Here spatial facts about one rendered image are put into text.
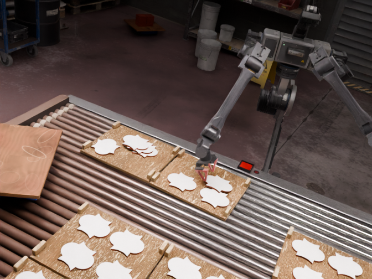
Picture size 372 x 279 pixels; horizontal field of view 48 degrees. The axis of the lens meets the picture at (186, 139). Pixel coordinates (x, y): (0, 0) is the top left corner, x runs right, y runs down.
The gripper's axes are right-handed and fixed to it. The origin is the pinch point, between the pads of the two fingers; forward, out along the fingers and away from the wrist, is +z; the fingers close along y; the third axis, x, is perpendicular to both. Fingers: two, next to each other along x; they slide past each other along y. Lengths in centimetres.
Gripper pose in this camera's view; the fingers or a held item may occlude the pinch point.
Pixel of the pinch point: (208, 174)
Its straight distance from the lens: 210.4
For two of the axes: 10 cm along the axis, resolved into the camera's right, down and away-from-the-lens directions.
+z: 1.7, 9.1, 3.8
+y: 4.5, -4.1, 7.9
